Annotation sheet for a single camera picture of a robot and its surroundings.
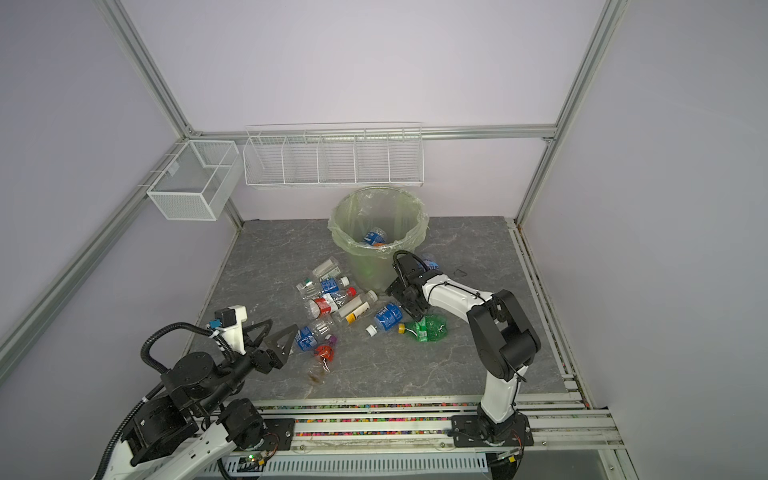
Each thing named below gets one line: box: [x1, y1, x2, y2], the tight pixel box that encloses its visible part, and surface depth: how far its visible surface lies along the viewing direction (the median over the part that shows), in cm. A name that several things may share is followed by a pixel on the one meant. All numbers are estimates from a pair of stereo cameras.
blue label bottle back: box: [320, 277, 339, 294], surface depth 98 cm
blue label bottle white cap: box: [365, 303, 403, 337], surface depth 91 cm
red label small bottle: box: [308, 345, 335, 384], surface depth 85 cm
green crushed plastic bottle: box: [398, 314, 448, 342], surface depth 91 cm
